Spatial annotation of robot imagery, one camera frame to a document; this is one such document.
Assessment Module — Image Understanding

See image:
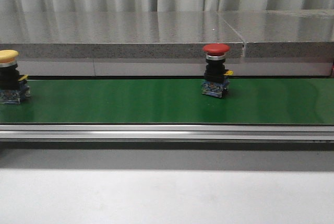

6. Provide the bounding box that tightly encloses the aluminium conveyor frame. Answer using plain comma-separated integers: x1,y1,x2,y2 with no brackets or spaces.
1,124,333,144

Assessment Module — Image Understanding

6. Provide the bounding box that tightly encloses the grey stone slab left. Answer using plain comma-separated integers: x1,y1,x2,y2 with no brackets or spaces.
1,11,243,60

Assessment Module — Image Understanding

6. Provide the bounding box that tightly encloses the green conveyor belt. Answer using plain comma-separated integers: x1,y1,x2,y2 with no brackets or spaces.
1,78,333,125

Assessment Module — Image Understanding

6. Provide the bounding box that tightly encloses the grey stone slab right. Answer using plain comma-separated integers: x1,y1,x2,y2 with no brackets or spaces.
218,9,333,62

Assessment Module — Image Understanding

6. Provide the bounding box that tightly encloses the red push button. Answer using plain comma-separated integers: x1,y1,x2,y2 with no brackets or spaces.
201,43,233,98

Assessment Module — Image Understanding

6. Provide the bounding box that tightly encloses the grey stone slab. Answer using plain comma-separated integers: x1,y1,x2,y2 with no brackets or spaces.
1,11,243,60
218,9,333,62

